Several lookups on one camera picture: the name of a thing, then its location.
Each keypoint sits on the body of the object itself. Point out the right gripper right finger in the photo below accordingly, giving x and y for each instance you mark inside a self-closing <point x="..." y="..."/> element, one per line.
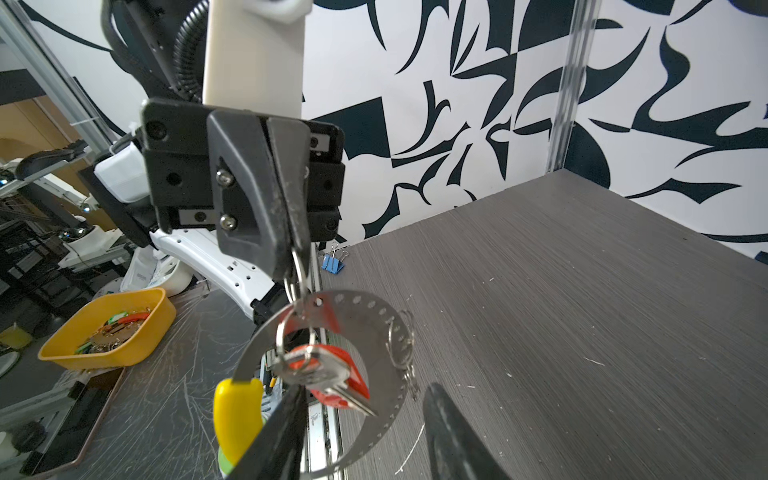
<point x="455" y="450"/>

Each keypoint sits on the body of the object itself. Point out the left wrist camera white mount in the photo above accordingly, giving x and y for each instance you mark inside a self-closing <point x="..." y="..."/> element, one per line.
<point x="254" y="56"/>

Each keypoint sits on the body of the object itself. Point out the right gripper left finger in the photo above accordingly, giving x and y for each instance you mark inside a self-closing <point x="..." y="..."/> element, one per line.
<point x="276" y="452"/>

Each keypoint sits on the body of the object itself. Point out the red key tag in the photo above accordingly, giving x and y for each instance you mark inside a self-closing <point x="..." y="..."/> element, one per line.
<point x="312" y="366"/>

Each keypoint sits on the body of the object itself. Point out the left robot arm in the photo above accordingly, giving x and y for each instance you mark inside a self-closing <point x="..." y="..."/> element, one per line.
<point x="161" y="44"/>

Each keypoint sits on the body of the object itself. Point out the blue binder clip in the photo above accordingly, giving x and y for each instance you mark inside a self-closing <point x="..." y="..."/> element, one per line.
<point x="333" y="259"/>

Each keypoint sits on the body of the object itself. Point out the yellow parts tray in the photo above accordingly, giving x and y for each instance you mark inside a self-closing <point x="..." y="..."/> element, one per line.
<point x="115" y="330"/>

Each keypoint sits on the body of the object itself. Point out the metal keyring with yellow tag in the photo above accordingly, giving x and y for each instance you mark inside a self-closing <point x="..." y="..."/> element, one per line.
<point x="350" y="349"/>

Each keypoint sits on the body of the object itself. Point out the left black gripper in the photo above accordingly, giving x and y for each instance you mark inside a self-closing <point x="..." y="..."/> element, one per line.
<point x="182" y="142"/>

